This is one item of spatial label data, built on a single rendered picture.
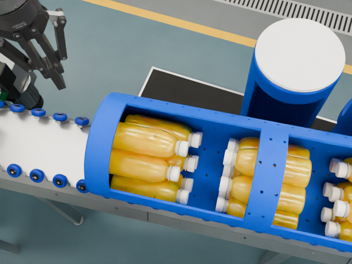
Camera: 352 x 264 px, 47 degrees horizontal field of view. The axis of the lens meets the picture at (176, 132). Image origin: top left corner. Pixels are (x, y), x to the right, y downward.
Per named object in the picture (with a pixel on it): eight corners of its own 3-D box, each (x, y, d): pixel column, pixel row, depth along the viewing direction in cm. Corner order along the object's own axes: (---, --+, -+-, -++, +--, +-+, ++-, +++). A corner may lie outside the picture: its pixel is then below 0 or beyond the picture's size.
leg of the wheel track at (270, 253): (269, 271, 197) (298, 255, 140) (257, 268, 198) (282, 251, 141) (271, 259, 199) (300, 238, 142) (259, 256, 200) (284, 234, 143)
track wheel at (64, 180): (50, 175, 119) (53, 172, 120) (52, 188, 121) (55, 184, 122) (64, 177, 118) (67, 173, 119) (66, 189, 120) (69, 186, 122)
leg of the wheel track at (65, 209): (81, 226, 211) (39, 195, 154) (71, 223, 212) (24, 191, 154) (85, 216, 213) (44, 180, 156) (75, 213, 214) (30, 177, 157)
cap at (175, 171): (171, 168, 101) (178, 170, 101) (174, 163, 105) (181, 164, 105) (169, 183, 102) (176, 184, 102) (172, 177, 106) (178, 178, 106)
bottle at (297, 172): (304, 193, 98) (227, 177, 101) (305, 168, 102) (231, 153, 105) (311, 179, 92) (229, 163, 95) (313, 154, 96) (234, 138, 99)
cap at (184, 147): (182, 144, 104) (189, 146, 104) (178, 157, 102) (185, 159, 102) (182, 138, 101) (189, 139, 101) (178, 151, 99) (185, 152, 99)
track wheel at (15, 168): (2, 168, 121) (6, 165, 123) (11, 180, 123) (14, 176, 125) (13, 164, 120) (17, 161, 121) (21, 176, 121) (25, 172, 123)
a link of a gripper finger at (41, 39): (21, 11, 62) (30, 7, 62) (49, 53, 72) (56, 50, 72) (26, 29, 60) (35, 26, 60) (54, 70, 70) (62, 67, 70)
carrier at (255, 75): (227, 132, 212) (238, 184, 201) (245, 25, 132) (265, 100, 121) (280, 124, 213) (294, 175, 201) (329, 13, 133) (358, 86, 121)
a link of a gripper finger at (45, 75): (41, 62, 69) (24, 67, 69) (51, 77, 73) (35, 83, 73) (39, 55, 69) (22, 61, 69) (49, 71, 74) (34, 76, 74)
